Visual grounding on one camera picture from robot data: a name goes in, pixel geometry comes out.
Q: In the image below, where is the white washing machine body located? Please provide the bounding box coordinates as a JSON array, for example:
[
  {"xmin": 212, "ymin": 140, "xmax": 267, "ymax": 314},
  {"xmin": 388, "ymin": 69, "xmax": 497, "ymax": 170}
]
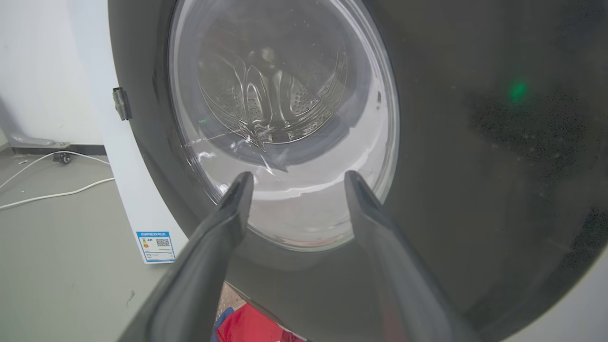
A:
[{"xmin": 66, "ymin": 0, "xmax": 608, "ymax": 342}]

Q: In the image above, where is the white power cable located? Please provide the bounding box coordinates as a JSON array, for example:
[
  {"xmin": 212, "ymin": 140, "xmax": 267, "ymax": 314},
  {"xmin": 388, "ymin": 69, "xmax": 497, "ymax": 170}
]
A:
[
  {"xmin": 0, "ymin": 151, "xmax": 110, "ymax": 190},
  {"xmin": 0, "ymin": 178, "xmax": 115, "ymax": 210}
]

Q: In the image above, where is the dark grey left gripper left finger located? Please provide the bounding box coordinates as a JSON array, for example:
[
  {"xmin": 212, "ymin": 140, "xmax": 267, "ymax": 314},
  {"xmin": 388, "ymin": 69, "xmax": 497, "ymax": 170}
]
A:
[{"xmin": 117, "ymin": 171, "xmax": 255, "ymax": 342}]

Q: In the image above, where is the dark round washing machine door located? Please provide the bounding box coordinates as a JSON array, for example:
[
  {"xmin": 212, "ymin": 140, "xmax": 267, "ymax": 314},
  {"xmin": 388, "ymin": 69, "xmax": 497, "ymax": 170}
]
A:
[{"xmin": 108, "ymin": 0, "xmax": 608, "ymax": 342}]

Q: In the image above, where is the grey stand base with caster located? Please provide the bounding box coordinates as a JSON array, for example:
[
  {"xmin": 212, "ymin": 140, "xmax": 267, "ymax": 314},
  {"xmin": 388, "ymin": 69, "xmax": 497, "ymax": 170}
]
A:
[{"xmin": 0, "ymin": 95, "xmax": 73, "ymax": 165}]

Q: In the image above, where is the blue cloth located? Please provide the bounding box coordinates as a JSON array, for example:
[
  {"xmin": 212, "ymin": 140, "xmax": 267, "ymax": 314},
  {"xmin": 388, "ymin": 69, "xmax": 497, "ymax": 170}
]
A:
[{"xmin": 211, "ymin": 307, "xmax": 235, "ymax": 342}]

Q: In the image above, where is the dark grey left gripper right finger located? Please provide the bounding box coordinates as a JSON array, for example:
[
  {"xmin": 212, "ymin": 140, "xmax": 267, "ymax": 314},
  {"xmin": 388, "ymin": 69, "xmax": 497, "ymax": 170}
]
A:
[{"xmin": 344, "ymin": 171, "xmax": 481, "ymax": 342}]

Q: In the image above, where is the red cloth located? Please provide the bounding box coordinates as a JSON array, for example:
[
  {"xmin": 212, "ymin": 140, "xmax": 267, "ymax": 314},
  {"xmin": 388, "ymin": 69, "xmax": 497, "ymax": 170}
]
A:
[{"xmin": 217, "ymin": 304, "xmax": 304, "ymax": 342}]

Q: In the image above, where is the metal door hinge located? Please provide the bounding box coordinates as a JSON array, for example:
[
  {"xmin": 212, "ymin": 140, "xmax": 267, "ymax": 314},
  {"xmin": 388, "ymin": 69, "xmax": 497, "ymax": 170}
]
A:
[{"xmin": 113, "ymin": 87, "xmax": 133, "ymax": 121}]

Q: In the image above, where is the blue energy label sticker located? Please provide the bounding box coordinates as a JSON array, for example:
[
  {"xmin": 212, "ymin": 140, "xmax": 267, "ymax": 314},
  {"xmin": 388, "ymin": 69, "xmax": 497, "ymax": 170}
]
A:
[{"xmin": 136, "ymin": 231, "xmax": 176, "ymax": 263}]

